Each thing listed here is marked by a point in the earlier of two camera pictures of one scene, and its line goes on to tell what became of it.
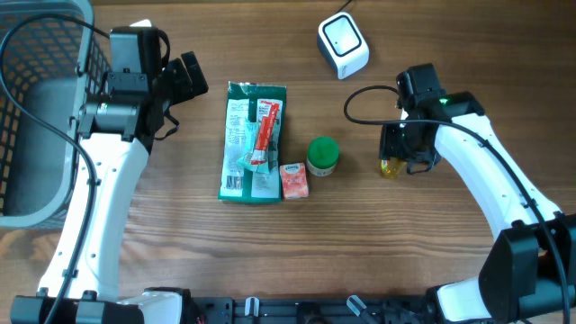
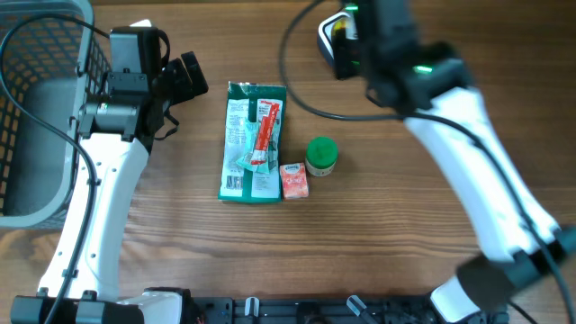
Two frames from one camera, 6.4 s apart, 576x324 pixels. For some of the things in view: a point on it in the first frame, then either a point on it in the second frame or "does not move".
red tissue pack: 293,180 does not move
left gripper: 177,69 does not move
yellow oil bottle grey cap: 391,168 to 338,34
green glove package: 252,142 does not move
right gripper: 388,147 to 341,67
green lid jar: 322,156 does not move
